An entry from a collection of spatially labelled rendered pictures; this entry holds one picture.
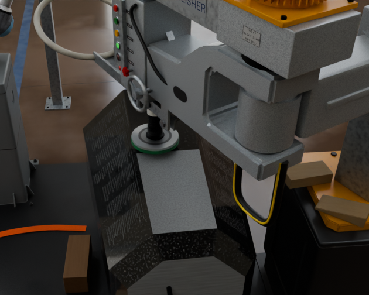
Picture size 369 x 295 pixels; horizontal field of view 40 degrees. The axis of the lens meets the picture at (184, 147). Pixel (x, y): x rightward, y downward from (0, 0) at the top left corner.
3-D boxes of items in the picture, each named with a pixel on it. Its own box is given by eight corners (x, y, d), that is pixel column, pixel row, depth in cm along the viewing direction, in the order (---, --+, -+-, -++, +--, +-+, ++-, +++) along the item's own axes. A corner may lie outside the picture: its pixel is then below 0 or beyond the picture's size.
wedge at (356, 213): (369, 213, 207) (372, 204, 204) (362, 228, 200) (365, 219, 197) (322, 195, 216) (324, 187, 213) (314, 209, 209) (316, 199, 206)
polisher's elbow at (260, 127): (266, 116, 178) (273, 65, 166) (305, 143, 165) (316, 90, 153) (222, 131, 169) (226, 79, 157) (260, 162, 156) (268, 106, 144)
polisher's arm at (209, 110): (299, 188, 176) (325, 57, 147) (248, 213, 165) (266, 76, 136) (177, 97, 224) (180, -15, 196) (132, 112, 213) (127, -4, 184)
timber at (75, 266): (70, 250, 288) (68, 235, 281) (92, 249, 289) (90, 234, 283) (65, 293, 264) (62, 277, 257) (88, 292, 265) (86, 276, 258)
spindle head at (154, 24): (212, 113, 207) (220, 5, 181) (167, 129, 196) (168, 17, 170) (163, 77, 230) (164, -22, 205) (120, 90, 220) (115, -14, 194)
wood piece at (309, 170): (320, 168, 231) (322, 160, 228) (331, 182, 223) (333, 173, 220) (279, 175, 226) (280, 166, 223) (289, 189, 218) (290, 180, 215)
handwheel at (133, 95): (166, 112, 201) (166, 78, 192) (144, 120, 196) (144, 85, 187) (146, 96, 211) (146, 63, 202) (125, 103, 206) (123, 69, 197)
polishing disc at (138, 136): (188, 139, 231) (188, 136, 231) (151, 157, 219) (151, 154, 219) (157, 119, 244) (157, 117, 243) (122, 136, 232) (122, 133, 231)
